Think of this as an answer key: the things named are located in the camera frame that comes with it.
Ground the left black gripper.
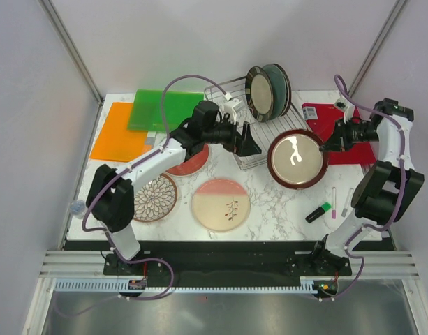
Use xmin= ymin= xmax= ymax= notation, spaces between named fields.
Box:
xmin=203 ymin=114 xmax=261 ymax=158

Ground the dark red rimmed beige plate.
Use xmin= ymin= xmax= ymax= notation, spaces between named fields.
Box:
xmin=267 ymin=129 xmax=329 ymax=190

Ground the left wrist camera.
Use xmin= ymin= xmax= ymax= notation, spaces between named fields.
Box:
xmin=223 ymin=98 xmax=244 ymax=119

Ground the crumpled plastic bottle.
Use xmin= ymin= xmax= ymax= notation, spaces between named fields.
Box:
xmin=69 ymin=200 xmax=87 ymax=220

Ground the teal green plate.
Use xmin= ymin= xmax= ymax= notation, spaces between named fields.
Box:
xmin=263 ymin=64 xmax=287 ymax=120

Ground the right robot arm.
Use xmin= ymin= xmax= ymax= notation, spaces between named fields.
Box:
xmin=309 ymin=98 xmax=425 ymax=275

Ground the white pink pen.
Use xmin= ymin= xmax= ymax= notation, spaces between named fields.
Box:
xmin=331 ymin=187 xmax=337 ymax=219

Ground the dark striped plate behind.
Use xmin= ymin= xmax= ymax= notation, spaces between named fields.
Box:
xmin=276 ymin=64 xmax=292 ymax=117

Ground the black green highlighter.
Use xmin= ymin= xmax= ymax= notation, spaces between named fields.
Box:
xmin=305 ymin=202 xmax=332 ymax=223

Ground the white cable duct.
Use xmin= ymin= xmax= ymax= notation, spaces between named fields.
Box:
xmin=54 ymin=278 xmax=318 ymax=294

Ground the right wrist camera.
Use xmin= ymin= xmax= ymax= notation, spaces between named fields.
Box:
xmin=334 ymin=98 xmax=355 ymax=124

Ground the white grey pen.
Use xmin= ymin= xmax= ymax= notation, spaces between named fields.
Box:
xmin=341 ymin=188 xmax=354 ymax=218

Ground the metal wire dish rack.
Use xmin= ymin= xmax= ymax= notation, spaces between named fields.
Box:
xmin=219 ymin=77 xmax=311 ymax=170

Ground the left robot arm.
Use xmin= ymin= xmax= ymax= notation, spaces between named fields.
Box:
xmin=84 ymin=98 xmax=262 ymax=274

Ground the pink beige leaf plate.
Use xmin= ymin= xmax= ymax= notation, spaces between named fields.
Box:
xmin=191 ymin=178 xmax=251 ymax=232

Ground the brown floral pattern plate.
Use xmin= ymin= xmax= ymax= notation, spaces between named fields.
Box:
xmin=133 ymin=174 xmax=178 ymax=223

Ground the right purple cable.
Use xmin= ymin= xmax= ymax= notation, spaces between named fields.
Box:
xmin=316 ymin=73 xmax=410 ymax=303

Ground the black gold rimmed plate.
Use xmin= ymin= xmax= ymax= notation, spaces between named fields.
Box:
xmin=245 ymin=66 xmax=274 ymax=123

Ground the orange plastic folder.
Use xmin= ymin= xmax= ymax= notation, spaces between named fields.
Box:
xmin=89 ymin=102 xmax=152 ymax=163

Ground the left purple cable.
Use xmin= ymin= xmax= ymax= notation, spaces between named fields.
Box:
xmin=54 ymin=73 xmax=232 ymax=317

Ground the red blue flower plate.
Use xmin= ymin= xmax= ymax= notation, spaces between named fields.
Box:
xmin=166 ymin=144 xmax=209 ymax=177

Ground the green plastic folder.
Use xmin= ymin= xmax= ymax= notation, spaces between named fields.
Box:
xmin=128 ymin=89 xmax=205 ymax=132

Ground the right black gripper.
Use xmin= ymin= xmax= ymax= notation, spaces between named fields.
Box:
xmin=320 ymin=117 xmax=379 ymax=153

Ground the purple cable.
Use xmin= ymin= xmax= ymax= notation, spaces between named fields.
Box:
xmin=316 ymin=73 xmax=410 ymax=303
xmin=54 ymin=73 xmax=232 ymax=317

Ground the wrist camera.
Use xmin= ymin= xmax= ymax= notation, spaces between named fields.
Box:
xmin=223 ymin=98 xmax=244 ymax=119
xmin=334 ymin=98 xmax=355 ymax=124

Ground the red plastic folder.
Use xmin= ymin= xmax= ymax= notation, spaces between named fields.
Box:
xmin=302 ymin=103 xmax=376 ymax=165

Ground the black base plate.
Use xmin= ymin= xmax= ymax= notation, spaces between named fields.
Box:
xmin=103 ymin=241 xmax=352 ymax=286

